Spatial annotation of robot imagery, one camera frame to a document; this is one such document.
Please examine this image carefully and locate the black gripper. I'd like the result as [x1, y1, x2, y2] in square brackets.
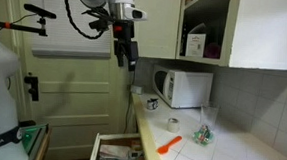
[109, 19, 142, 73]

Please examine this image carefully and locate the cream cabinet door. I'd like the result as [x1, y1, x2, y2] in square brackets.
[228, 0, 287, 72]
[131, 0, 182, 61]

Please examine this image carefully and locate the small black white mug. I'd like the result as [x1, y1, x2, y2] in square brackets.
[146, 97, 160, 112]

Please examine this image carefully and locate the cream panelled door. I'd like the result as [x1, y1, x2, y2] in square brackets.
[9, 0, 138, 160]

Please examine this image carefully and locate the white carton box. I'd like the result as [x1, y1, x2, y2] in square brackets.
[184, 32, 207, 59]

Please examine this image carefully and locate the white microwave oven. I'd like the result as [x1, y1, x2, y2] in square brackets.
[150, 64, 215, 111]

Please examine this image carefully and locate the white window blind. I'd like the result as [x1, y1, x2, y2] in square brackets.
[30, 0, 115, 61]

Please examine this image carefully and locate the white tape roll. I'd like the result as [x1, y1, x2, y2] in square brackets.
[165, 117, 181, 134]

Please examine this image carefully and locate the white cloth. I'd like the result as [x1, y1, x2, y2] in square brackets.
[98, 143, 131, 160]

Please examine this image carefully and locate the orange plastic spoon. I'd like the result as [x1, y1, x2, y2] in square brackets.
[155, 134, 183, 156]

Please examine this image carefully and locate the open kitchen drawer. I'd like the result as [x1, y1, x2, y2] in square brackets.
[88, 130, 151, 160]

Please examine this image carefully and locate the clear drinking glass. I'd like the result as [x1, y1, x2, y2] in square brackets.
[198, 102, 221, 135]

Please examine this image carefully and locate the robot mounting cart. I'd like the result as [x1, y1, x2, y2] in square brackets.
[15, 120, 53, 160]

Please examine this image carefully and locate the white wall outlet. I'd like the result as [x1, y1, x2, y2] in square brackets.
[130, 84, 144, 95]

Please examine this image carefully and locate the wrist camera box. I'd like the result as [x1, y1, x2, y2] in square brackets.
[123, 5, 149, 23]

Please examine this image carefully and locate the black stereo camera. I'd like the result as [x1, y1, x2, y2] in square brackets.
[22, 3, 59, 21]

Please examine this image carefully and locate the black door handle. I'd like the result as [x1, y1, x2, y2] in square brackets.
[22, 72, 42, 103]

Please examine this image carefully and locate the cream wall cabinet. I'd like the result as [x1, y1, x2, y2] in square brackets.
[175, 0, 242, 69]

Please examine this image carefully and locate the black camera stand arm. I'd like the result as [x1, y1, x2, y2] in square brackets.
[0, 13, 50, 38]

